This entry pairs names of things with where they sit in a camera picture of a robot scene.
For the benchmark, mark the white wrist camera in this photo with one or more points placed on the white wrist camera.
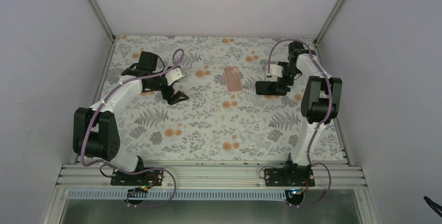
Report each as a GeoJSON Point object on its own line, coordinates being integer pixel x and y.
{"type": "Point", "coordinates": [173, 76]}
{"type": "Point", "coordinates": [274, 70]}

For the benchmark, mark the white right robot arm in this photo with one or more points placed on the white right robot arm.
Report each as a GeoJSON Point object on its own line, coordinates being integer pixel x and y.
{"type": "Point", "coordinates": [319, 105]}

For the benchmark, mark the left aluminium frame post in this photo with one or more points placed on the left aluminium frame post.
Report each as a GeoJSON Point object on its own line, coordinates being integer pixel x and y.
{"type": "Point", "coordinates": [102, 19]}

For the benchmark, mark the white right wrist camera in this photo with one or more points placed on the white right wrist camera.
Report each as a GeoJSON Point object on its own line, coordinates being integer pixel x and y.
{"type": "Point", "coordinates": [274, 70]}

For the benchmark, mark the pink phone case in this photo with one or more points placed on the pink phone case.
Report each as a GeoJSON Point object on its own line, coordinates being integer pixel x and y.
{"type": "Point", "coordinates": [232, 79]}

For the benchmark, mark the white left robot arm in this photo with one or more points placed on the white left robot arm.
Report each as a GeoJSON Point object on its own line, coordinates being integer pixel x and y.
{"type": "Point", "coordinates": [96, 138]}

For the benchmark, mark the aluminium rail base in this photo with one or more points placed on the aluminium rail base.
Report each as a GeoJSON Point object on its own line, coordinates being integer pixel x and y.
{"type": "Point", "coordinates": [231, 174]}

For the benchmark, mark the slotted grey cable duct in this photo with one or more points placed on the slotted grey cable duct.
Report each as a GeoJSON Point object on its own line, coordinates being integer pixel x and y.
{"type": "Point", "coordinates": [181, 194]}

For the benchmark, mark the floral patterned table mat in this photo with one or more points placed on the floral patterned table mat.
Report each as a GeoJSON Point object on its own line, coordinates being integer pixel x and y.
{"type": "Point", "coordinates": [213, 124]}

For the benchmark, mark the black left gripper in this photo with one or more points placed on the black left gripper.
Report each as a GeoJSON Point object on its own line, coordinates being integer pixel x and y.
{"type": "Point", "coordinates": [173, 99]}

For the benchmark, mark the black phone case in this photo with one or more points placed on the black phone case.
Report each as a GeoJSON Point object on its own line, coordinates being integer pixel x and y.
{"type": "Point", "coordinates": [269, 88]}

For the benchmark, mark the black object at corner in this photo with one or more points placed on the black object at corner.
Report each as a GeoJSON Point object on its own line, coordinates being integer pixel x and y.
{"type": "Point", "coordinates": [437, 208]}

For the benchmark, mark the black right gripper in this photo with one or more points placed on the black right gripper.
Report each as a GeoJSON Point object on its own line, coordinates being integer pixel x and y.
{"type": "Point", "coordinates": [289, 82]}

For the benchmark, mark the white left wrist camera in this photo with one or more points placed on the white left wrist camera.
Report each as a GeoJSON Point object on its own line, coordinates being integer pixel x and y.
{"type": "Point", "coordinates": [173, 76]}

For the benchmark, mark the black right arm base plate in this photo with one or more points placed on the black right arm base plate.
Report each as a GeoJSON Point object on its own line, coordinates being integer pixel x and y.
{"type": "Point", "coordinates": [301, 176]}

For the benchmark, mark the aluminium corner frame post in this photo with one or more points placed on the aluminium corner frame post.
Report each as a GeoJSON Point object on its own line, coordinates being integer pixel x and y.
{"type": "Point", "coordinates": [329, 20]}

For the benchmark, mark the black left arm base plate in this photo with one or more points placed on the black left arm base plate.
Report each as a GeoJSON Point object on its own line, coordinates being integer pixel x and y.
{"type": "Point", "coordinates": [149, 177]}

